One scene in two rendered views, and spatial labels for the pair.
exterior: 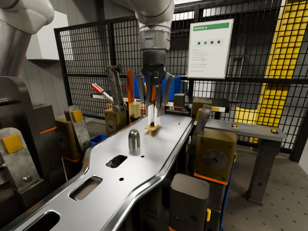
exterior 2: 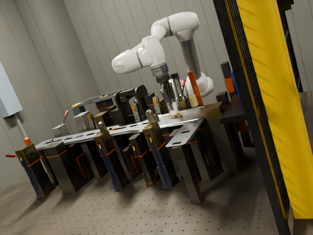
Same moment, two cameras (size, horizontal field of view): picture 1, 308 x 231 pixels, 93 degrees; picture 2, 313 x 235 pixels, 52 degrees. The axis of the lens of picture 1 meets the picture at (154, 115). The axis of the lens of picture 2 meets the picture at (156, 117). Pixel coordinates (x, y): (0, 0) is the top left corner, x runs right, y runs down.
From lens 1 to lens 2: 183 cm
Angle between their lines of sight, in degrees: 90
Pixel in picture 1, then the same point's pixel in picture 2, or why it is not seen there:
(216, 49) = not seen: hidden behind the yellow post
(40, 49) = not seen: outside the picture
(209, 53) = not seen: hidden behind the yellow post
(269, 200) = (197, 207)
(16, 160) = (135, 112)
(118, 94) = (179, 90)
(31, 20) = (182, 36)
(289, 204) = (194, 217)
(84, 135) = (158, 110)
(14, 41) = (183, 46)
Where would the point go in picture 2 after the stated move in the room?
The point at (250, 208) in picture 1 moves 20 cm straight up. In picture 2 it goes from (187, 198) to (174, 162)
